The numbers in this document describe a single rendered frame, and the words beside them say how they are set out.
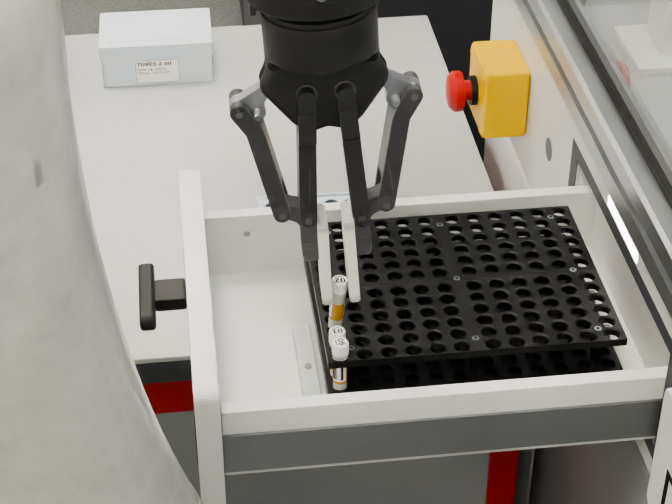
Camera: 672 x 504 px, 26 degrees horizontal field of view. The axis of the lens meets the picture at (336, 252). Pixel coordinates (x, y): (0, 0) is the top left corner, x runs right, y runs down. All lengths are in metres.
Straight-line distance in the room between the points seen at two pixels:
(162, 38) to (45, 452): 1.08
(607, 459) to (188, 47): 0.70
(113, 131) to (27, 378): 1.03
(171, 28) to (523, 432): 0.78
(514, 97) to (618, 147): 0.28
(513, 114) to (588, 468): 0.35
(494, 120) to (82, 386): 0.86
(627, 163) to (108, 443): 0.58
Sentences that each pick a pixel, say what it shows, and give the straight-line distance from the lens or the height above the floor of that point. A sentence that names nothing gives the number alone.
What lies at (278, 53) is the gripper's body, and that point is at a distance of 0.93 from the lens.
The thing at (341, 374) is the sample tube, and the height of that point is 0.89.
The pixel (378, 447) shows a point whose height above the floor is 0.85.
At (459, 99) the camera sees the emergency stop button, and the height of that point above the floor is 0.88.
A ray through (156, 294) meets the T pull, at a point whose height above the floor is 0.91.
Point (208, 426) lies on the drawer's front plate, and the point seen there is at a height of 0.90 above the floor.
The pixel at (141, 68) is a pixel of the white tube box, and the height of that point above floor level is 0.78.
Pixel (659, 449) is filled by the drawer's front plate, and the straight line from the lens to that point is 1.05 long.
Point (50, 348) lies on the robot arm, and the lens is 0.58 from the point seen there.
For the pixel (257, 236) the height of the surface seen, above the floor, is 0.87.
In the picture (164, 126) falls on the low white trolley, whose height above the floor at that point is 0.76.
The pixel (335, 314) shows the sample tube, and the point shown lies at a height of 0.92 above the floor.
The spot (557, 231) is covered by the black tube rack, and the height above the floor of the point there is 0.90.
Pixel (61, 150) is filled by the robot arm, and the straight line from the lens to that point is 0.52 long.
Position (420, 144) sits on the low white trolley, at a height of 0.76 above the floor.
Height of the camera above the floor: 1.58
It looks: 36 degrees down
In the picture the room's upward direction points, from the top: straight up
